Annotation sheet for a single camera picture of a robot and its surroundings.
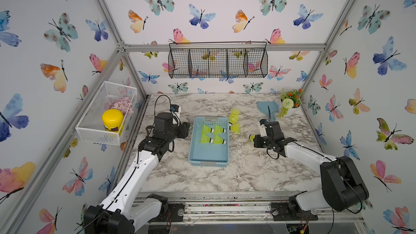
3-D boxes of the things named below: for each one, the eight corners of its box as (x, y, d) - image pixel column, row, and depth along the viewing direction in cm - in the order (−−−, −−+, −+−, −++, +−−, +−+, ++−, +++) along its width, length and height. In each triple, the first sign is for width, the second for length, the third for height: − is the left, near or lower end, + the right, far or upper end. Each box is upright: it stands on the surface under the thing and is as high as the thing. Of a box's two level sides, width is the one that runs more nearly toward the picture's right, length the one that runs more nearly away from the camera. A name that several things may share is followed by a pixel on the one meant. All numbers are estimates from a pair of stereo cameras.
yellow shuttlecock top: (226, 124, 108) (227, 120, 104) (231, 111, 114) (231, 107, 111) (235, 126, 106) (236, 122, 103) (239, 113, 113) (240, 109, 110)
